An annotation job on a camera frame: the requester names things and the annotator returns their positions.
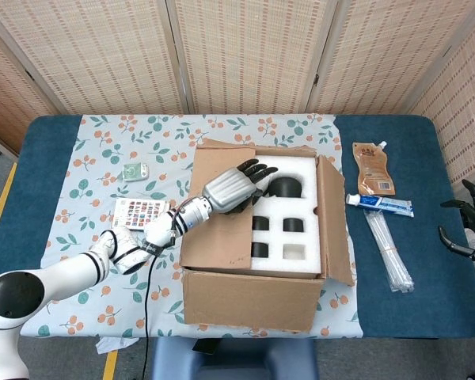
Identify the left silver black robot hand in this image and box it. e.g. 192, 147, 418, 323
200, 158, 279, 217

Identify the brown cardboard box red tape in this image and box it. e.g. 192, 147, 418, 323
178, 138, 357, 333

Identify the black teapot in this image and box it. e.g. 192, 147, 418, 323
267, 177, 304, 199

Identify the white foam insert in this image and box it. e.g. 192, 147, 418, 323
249, 154, 322, 280

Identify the clear straws bundle in bag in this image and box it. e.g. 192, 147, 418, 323
363, 208, 416, 294

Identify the small green card pack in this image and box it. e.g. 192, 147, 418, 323
122, 161, 150, 182

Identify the blue plush table cover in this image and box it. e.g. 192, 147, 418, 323
0, 113, 475, 341

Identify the colourful picture card pack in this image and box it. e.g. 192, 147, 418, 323
111, 197, 171, 233

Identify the blue white toothpaste tube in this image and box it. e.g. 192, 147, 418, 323
345, 192, 415, 218

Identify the woven bamboo screen panel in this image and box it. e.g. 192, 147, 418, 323
0, 0, 189, 116
306, 0, 475, 116
405, 15, 475, 191
0, 17, 64, 155
165, 0, 340, 116

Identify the brown spout pouch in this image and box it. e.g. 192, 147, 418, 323
351, 140, 396, 197

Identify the floral print tablecloth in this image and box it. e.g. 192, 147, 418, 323
19, 113, 365, 340

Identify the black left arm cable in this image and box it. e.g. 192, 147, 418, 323
142, 247, 159, 380

